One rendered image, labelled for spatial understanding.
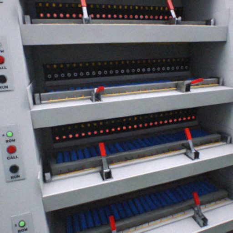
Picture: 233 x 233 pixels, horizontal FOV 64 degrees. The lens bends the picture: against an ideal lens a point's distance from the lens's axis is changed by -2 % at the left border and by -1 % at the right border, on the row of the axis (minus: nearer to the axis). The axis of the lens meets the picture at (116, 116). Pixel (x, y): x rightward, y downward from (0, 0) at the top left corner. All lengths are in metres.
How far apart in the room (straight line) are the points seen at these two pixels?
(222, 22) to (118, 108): 0.46
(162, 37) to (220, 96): 0.26
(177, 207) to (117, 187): 0.24
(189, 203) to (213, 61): 0.49
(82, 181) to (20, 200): 0.14
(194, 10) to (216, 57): 0.22
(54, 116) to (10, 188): 0.18
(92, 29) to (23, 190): 0.42
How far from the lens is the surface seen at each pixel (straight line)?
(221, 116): 0.76
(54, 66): 0.65
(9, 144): 0.48
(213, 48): 0.78
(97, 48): 0.73
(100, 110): 0.48
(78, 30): 0.52
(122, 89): 0.55
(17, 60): 0.50
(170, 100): 0.56
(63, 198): 0.50
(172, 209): 0.68
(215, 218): 0.73
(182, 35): 0.64
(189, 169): 0.60
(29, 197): 0.50
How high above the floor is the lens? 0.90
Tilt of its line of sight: level
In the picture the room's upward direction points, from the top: 8 degrees counter-clockwise
